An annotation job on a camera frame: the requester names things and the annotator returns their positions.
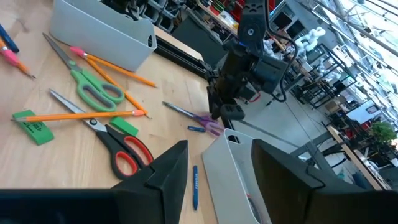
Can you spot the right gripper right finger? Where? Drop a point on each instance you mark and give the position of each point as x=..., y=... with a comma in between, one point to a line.
x=280, y=186

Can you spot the large black box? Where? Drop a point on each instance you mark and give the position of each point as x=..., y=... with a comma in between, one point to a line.
x=199, y=40

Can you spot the storage shelf with bins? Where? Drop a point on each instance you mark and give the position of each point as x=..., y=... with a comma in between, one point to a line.
x=155, y=12

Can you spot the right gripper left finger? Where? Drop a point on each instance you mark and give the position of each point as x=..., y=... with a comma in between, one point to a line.
x=161, y=193

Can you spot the red and black scissors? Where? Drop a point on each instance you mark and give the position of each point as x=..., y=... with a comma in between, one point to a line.
x=109, y=137

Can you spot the wooden workbench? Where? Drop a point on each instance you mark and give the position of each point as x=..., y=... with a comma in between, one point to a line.
x=354, y=155

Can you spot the black metal rack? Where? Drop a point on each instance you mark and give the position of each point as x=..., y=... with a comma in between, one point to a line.
x=323, y=77

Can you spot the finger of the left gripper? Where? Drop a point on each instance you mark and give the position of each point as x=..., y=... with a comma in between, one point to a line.
x=214, y=102

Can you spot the red rolling stool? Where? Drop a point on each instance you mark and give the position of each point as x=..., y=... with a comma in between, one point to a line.
x=256, y=99

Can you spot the orange pencil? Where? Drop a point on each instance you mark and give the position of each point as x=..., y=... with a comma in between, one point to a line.
x=136, y=105
x=77, y=116
x=124, y=72
x=11, y=57

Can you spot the green bushy plant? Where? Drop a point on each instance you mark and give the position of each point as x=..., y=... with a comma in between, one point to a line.
x=382, y=132

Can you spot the white robot figure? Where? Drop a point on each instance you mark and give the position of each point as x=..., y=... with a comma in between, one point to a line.
x=311, y=39

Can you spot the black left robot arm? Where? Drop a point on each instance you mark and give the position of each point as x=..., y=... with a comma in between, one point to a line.
x=252, y=18

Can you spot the blue crayon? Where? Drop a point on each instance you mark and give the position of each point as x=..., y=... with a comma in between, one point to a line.
x=9, y=40
x=195, y=189
x=196, y=128

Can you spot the green eraser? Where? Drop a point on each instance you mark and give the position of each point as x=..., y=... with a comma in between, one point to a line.
x=37, y=133
x=124, y=126

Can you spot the grey plastic bin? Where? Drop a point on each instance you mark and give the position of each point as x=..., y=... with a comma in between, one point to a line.
x=227, y=174
x=102, y=34

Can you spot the black metal table frame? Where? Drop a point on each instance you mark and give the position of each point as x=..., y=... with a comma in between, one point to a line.
x=180, y=54

